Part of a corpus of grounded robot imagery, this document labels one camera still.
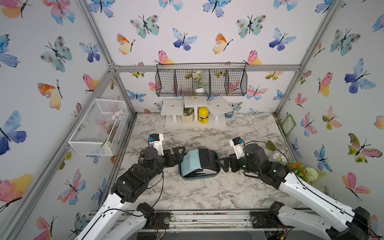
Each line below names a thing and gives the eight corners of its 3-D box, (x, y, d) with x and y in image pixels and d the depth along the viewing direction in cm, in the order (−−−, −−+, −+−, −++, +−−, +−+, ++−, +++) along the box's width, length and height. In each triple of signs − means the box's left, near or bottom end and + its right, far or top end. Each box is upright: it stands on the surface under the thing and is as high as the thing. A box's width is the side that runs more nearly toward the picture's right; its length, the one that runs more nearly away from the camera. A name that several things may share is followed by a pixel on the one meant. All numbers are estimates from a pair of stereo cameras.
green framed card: (284, 134, 111) (289, 127, 104) (278, 122, 119) (283, 114, 112) (292, 134, 111) (298, 127, 104) (286, 122, 119) (291, 114, 112)
